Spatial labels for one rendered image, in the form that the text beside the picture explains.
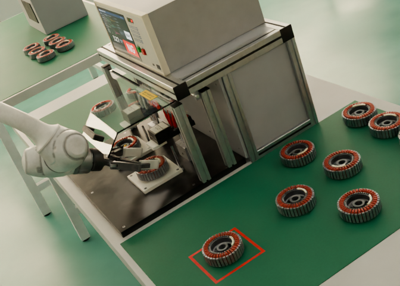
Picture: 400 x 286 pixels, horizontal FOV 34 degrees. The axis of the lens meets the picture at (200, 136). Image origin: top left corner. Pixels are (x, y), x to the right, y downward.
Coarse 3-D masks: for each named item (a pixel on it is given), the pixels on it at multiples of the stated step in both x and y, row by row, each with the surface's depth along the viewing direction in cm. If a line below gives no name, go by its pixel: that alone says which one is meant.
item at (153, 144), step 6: (192, 120) 222; (156, 126) 222; (162, 126) 220; (168, 126) 219; (150, 132) 220; (156, 132) 218; (162, 132) 218; (168, 132) 219; (174, 132) 220; (150, 138) 224; (156, 138) 218; (162, 138) 218; (168, 138) 219; (180, 138) 228; (150, 144) 221; (156, 144) 219; (162, 144) 220
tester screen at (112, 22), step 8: (104, 16) 229; (112, 16) 221; (120, 16) 213; (112, 24) 226; (120, 24) 218; (112, 32) 231; (112, 40) 236; (120, 40) 227; (128, 40) 219; (120, 48) 232; (136, 56) 220
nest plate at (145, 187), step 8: (168, 160) 229; (168, 168) 224; (176, 168) 222; (128, 176) 228; (136, 176) 226; (168, 176) 219; (136, 184) 221; (144, 184) 220; (152, 184) 218; (160, 184) 218; (144, 192) 216
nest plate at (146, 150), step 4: (140, 140) 249; (144, 144) 245; (144, 148) 242; (148, 148) 241; (144, 152) 240; (148, 152) 240; (132, 156) 240; (136, 156) 239; (140, 156) 239; (132, 160) 238
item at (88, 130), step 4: (84, 128) 205; (88, 128) 202; (92, 128) 206; (88, 132) 201; (92, 132) 199; (92, 136) 198; (96, 136) 197; (100, 136) 198; (96, 140) 198; (100, 140) 198
